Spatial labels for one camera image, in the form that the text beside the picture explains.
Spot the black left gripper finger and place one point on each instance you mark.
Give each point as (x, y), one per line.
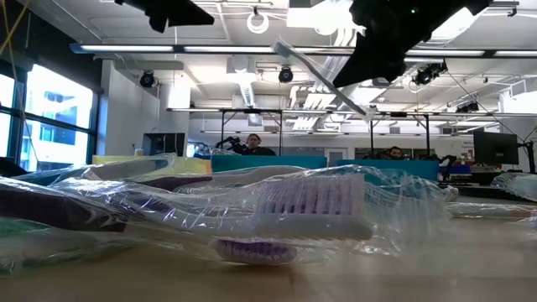
(184, 14)

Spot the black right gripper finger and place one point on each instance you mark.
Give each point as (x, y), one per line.
(369, 67)

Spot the green toothbrush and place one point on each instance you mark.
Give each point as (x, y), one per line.
(312, 67)
(520, 186)
(21, 230)

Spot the long ceiling light bar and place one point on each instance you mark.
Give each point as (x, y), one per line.
(193, 110)
(126, 48)

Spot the black ceiling track light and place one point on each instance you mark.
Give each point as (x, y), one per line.
(428, 74)

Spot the white ceiling pipe bundle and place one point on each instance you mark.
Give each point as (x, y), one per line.
(319, 100)

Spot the person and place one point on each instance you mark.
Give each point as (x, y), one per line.
(253, 144)
(394, 153)

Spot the large blue plastic bin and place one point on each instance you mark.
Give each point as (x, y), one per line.
(398, 168)

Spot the black computer monitor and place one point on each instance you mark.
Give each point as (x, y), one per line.
(163, 144)
(495, 147)

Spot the yellow cup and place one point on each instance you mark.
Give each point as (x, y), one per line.
(139, 152)

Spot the small teal plastic bin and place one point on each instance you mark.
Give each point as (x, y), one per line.
(268, 162)

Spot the yellow plastic bin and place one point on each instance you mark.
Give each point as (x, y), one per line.
(189, 165)

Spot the silver ventilation duct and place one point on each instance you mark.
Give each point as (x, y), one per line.
(457, 25)

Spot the black ceiling camera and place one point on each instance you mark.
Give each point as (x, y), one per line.
(147, 79)
(285, 75)

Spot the black workstation frame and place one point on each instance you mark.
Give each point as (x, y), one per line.
(251, 111)
(371, 134)

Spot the white ventilation duct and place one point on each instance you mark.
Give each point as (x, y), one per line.
(247, 90)

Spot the dark window frame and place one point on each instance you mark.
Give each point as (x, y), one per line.
(19, 117)

